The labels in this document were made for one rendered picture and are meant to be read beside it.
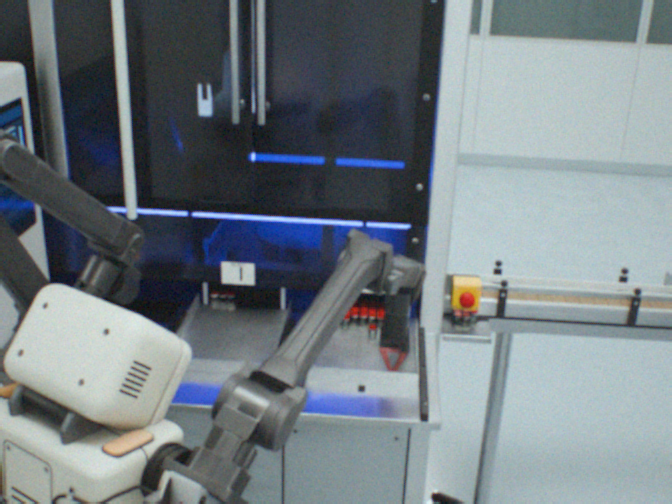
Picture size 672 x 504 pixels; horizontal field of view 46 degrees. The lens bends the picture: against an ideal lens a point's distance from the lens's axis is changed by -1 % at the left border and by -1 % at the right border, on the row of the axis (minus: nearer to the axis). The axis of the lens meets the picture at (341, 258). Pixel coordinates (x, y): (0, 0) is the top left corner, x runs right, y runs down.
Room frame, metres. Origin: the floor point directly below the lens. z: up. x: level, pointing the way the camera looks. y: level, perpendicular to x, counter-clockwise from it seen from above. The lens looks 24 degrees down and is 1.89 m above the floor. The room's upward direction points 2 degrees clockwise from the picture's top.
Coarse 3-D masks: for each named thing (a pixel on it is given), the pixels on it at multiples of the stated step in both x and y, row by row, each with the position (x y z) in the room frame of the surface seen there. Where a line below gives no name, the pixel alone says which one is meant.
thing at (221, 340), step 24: (192, 312) 1.87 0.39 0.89; (216, 312) 1.90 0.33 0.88; (240, 312) 1.91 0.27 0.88; (264, 312) 1.91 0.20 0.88; (288, 312) 1.87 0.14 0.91; (192, 336) 1.77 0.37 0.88; (216, 336) 1.77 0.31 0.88; (240, 336) 1.78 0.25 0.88; (264, 336) 1.78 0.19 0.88; (192, 360) 1.61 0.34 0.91; (216, 360) 1.60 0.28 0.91; (240, 360) 1.66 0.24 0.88; (264, 360) 1.66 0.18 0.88
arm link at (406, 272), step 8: (400, 256) 1.59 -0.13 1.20; (336, 264) 1.28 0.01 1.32; (400, 264) 1.42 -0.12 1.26; (408, 264) 1.50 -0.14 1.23; (416, 264) 1.56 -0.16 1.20; (392, 272) 1.26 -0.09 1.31; (400, 272) 1.31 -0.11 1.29; (408, 272) 1.50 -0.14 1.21; (416, 272) 1.55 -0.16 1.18; (392, 280) 1.25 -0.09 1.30; (400, 280) 1.29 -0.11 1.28; (408, 280) 1.52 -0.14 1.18; (416, 280) 1.56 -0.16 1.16; (384, 288) 1.25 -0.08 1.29; (392, 288) 1.25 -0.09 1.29
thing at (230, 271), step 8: (224, 264) 1.86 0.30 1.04; (232, 264) 1.86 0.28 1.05; (240, 264) 1.86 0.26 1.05; (248, 264) 1.86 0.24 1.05; (224, 272) 1.86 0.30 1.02; (232, 272) 1.86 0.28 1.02; (248, 272) 1.86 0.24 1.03; (224, 280) 1.86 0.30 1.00; (232, 280) 1.86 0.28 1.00; (248, 280) 1.86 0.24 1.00
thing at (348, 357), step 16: (416, 320) 1.84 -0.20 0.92; (336, 336) 1.80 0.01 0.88; (352, 336) 1.80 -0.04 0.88; (416, 336) 1.75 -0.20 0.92; (336, 352) 1.72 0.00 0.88; (352, 352) 1.72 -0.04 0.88; (368, 352) 1.72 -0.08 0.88; (416, 352) 1.68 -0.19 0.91; (320, 368) 1.59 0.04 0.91; (336, 368) 1.59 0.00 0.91; (352, 368) 1.59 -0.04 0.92; (368, 368) 1.65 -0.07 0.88; (384, 368) 1.65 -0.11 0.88; (400, 368) 1.65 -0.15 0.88; (416, 368) 1.63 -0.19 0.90; (400, 384) 1.58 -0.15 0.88; (416, 384) 1.58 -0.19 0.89
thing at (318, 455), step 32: (192, 416) 1.87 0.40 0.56; (192, 448) 1.87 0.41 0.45; (256, 448) 1.86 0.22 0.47; (288, 448) 1.86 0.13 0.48; (320, 448) 1.85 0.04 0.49; (352, 448) 1.85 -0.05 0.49; (384, 448) 1.84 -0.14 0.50; (256, 480) 1.86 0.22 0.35; (288, 480) 1.86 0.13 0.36; (320, 480) 1.85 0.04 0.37; (352, 480) 1.84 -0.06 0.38; (384, 480) 1.84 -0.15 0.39
